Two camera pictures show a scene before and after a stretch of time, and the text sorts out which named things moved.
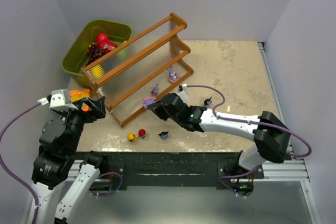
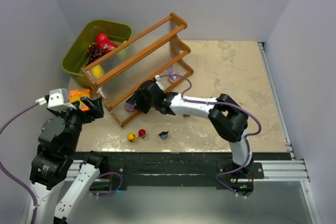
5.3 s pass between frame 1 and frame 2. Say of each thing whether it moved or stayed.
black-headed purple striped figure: stayed
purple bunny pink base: stayed
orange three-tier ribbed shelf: stayed
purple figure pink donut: moved
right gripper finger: moved
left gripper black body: stayed
